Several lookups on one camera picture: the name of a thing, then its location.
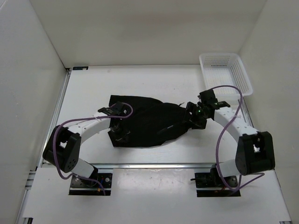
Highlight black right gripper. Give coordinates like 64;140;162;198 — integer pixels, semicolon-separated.
180;101;210;130

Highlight black shorts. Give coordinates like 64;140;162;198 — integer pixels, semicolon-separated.
108;95;192;147

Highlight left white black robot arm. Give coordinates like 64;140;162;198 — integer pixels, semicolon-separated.
43;107;133;187

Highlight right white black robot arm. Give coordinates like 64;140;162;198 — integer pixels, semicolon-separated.
184;101;275;187

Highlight white perforated plastic basket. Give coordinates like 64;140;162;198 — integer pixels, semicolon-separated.
199;53;253;101

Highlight small dark corner label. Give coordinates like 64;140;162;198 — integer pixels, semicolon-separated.
72;66;89;70

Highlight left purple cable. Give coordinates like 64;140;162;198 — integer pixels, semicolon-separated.
52;102;134;196

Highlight purple cable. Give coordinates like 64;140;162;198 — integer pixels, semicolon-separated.
52;102;134;196
210;85;266;193

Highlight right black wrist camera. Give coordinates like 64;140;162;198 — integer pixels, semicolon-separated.
199;90;218;105

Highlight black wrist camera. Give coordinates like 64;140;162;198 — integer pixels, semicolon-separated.
98;102;132;117
199;90;218;105

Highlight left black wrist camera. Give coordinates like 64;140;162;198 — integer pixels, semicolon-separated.
98;102;132;117

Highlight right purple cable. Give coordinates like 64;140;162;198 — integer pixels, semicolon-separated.
210;85;266;193

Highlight silver aluminium table rail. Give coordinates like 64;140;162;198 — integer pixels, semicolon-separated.
37;67;266;170

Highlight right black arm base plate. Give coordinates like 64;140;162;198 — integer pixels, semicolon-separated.
190;168;241;197

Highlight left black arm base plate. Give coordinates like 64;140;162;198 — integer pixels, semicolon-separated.
69;172;113;196

